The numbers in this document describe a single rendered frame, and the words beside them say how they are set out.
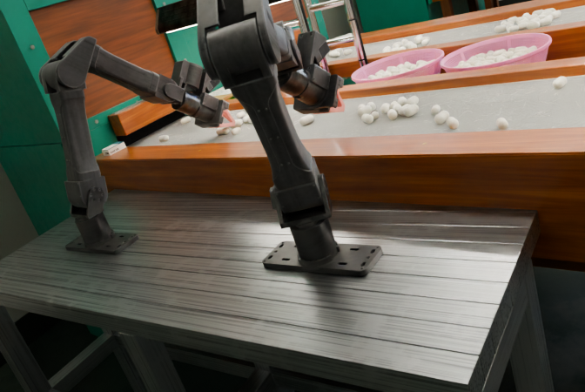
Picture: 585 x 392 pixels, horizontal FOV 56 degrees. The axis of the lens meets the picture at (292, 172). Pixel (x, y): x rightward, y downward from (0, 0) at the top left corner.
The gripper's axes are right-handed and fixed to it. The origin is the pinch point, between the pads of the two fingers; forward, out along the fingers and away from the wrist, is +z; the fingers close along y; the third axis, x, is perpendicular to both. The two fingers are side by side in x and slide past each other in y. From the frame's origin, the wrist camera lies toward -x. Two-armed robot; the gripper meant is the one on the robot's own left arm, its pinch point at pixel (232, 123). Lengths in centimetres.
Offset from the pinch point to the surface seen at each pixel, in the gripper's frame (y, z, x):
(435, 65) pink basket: -47, 26, -22
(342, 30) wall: 147, 227, -163
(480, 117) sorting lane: -72, -1, 4
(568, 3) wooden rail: -69, 64, -55
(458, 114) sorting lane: -67, 1, 2
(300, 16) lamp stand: -15.7, 3.6, -31.3
